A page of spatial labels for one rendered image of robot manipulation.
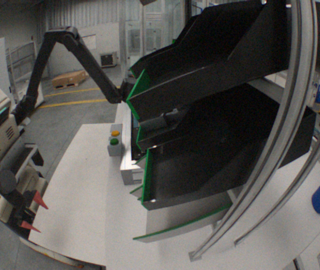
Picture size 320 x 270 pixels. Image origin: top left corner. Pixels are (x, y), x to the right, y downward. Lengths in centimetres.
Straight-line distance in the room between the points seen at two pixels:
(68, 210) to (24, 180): 35
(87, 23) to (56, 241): 936
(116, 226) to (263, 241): 57
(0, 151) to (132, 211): 65
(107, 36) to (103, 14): 142
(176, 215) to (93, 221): 36
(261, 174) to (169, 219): 28
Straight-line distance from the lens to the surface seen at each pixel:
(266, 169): 17
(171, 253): 57
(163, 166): 30
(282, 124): 16
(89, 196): 72
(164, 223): 41
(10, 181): 46
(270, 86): 17
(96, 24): 929
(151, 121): 38
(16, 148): 85
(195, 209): 36
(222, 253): 61
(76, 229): 67
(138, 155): 67
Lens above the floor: 142
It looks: 35 degrees down
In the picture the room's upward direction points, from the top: straight up
